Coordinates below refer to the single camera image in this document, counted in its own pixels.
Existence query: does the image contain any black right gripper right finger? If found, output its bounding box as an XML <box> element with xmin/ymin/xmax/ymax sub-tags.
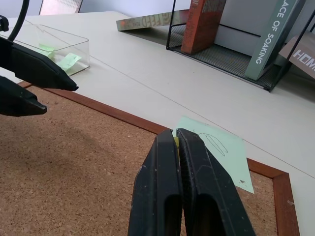
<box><xmin>176</xmin><ymin>128</ymin><xmax>256</xmax><ymax>236</ymax></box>

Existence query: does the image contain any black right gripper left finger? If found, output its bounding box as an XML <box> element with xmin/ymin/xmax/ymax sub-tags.
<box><xmin>127</xmin><ymin>129</ymin><xmax>184</xmax><ymax>236</ymax></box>

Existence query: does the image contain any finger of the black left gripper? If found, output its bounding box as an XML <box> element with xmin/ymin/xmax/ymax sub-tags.
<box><xmin>0</xmin><ymin>36</ymin><xmax>79</xmax><ymax>92</ymax></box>
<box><xmin>0</xmin><ymin>76</ymin><xmax>48</xmax><ymax>117</ymax></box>

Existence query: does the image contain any small green sticky note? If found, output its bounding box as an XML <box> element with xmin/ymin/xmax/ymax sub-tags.
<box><xmin>55</xmin><ymin>53</ymin><xmax>82</xmax><ymax>75</ymax></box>

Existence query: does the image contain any green note with pen doodle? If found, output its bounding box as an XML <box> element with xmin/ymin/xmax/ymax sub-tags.
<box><xmin>172</xmin><ymin>116</ymin><xmax>255</xmax><ymax>194</ymax></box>

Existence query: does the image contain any clear plastic box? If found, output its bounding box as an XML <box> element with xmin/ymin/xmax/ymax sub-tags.
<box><xmin>0</xmin><ymin>19</ymin><xmax>90</xmax><ymax>77</ymax></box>

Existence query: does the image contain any flat green book orange lettering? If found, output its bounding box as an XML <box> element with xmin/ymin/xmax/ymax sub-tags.
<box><xmin>116</xmin><ymin>9</ymin><xmax>191</xmax><ymax>32</ymax></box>

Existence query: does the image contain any brown book white HOME lettering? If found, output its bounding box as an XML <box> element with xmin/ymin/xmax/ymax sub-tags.
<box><xmin>278</xmin><ymin>34</ymin><xmax>315</xmax><ymax>80</ymax></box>

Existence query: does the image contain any green book white lettering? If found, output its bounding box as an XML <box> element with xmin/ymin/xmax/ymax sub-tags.
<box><xmin>245</xmin><ymin>0</ymin><xmax>307</xmax><ymax>81</ymax></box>

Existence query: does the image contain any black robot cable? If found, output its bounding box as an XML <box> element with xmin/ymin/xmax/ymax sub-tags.
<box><xmin>7</xmin><ymin>0</ymin><xmax>31</xmax><ymax>41</ymax></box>

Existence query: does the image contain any cork board with wooden frame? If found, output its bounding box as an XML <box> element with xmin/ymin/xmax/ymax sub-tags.
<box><xmin>0</xmin><ymin>81</ymin><xmax>301</xmax><ymax>236</ymax></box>

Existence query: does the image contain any black wire mesh book rack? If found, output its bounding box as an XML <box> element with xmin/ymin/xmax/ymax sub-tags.
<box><xmin>166</xmin><ymin>0</ymin><xmax>315</xmax><ymax>93</ymax></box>

